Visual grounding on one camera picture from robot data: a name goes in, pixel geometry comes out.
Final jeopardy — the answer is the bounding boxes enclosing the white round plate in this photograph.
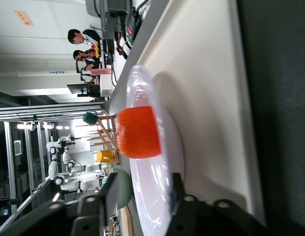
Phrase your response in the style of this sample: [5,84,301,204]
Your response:
[126,64,186,236]

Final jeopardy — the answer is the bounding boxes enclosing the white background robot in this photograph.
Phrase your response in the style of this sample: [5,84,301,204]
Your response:
[46,134,77,181]

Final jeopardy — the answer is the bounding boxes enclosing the orange fruit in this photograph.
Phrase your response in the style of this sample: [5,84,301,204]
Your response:
[116,105,162,159]

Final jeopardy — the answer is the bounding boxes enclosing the cream bear print tray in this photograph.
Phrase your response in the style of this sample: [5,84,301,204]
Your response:
[137,0,267,227]

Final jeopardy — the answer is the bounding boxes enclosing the orange wall sign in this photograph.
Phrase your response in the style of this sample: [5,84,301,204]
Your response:
[14,11,34,27]

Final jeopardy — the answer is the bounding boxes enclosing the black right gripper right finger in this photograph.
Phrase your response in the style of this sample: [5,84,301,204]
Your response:
[166,173,210,236]

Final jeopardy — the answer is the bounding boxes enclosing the pink box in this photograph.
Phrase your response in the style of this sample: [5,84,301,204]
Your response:
[90,68,112,76]

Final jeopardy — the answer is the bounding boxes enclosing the pale green bowl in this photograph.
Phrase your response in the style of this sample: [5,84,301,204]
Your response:
[112,168,133,211]

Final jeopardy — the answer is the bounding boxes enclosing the wooden cutting board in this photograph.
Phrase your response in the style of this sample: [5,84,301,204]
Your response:
[119,205,134,236]

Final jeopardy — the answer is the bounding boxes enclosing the person in striped shirt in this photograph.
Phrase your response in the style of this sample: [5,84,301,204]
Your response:
[67,29,102,49]

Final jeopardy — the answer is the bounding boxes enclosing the person in dark shirt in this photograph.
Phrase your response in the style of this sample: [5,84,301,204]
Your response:
[73,50,99,72]

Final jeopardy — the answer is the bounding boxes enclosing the white wall pipe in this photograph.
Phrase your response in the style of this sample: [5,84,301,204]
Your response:
[0,70,78,78]

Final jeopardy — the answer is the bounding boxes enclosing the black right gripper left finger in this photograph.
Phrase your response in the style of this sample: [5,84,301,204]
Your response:
[72,173,121,236]

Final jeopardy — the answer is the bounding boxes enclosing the wooden mug rack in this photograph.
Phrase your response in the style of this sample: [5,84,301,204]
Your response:
[76,114,121,166]

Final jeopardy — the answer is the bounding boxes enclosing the black monitor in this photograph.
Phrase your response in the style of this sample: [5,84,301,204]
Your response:
[67,83,94,98]

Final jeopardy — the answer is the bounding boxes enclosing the white box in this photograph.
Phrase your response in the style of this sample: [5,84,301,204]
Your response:
[100,71,114,98]

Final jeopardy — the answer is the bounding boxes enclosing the black device with red light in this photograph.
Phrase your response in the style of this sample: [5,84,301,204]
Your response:
[124,7,143,46]

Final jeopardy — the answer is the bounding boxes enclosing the yellow mug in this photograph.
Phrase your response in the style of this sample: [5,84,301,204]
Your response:
[96,149,116,163]

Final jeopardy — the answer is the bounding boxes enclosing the grey control box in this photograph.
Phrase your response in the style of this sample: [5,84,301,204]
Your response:
[84,0,133,40]

